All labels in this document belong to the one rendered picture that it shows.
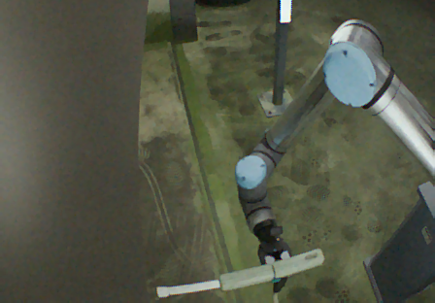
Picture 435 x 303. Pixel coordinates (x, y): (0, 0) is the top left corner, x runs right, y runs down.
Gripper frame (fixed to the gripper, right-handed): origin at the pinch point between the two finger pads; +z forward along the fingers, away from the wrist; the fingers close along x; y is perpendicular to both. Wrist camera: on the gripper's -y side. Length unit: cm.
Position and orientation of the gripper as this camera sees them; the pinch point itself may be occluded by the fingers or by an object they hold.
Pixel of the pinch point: (283, 274)
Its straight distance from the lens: 106.4
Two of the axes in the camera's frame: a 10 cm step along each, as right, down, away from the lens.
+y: 0.2, 7.4, 6.8
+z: 2.3, 6.6, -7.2
